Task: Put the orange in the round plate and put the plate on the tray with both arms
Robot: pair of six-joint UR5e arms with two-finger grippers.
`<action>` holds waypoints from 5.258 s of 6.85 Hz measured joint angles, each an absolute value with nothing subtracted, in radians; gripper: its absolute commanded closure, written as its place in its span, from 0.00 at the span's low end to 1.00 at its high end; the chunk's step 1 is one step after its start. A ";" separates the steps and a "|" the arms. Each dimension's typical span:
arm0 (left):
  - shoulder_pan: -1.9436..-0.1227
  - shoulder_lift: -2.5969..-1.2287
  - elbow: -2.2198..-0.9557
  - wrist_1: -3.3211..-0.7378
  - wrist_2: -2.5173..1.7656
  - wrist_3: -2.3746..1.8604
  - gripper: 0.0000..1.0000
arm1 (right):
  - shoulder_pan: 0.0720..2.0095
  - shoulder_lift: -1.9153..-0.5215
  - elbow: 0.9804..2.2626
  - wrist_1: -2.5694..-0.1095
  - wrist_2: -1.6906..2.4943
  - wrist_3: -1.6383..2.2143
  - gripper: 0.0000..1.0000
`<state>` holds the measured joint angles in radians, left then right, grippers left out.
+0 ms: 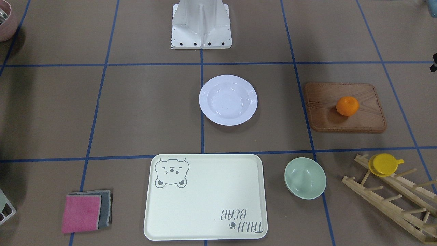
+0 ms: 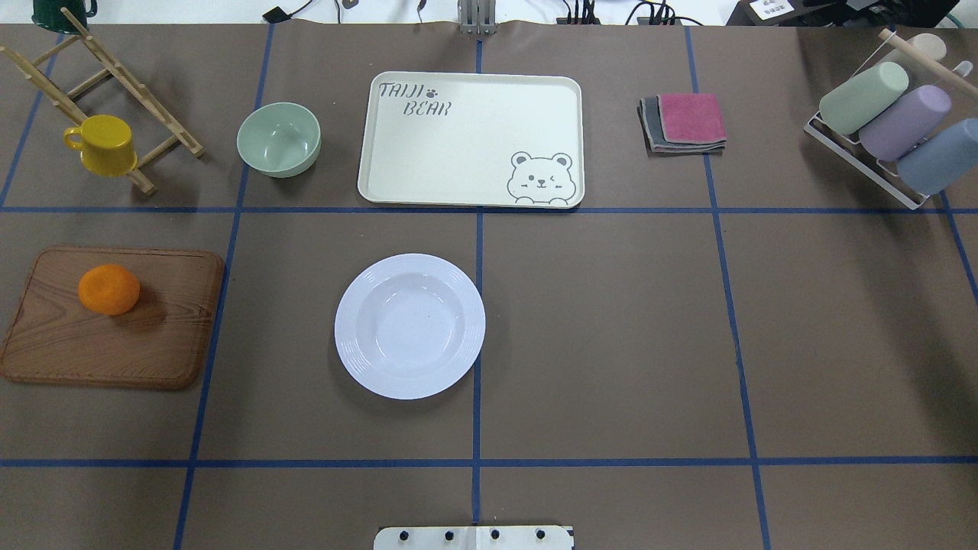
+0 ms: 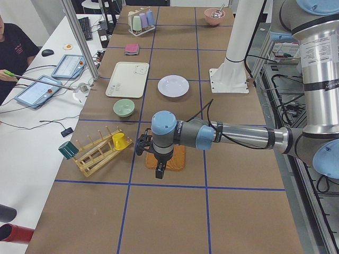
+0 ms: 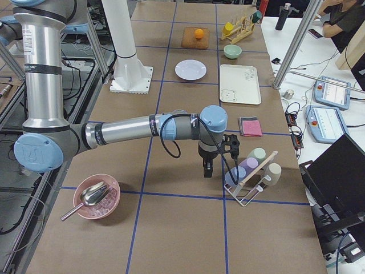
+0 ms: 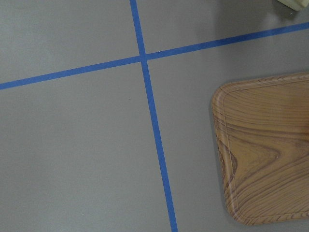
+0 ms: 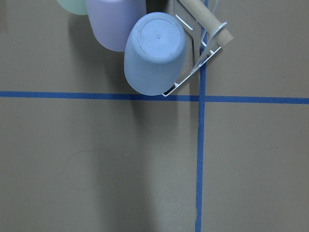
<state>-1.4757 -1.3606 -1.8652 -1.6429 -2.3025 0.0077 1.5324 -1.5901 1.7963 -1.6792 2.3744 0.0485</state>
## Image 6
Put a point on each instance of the blue plastic cup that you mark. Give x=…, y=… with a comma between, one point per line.
x=154, y=54

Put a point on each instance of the lilac plastic cup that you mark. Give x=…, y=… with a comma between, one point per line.
x=112, y=20

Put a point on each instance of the mint green plastic cup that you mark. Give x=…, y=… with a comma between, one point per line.
x=77, y=7

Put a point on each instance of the white wire cup rack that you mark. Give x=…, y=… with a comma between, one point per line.
x=206, y=32

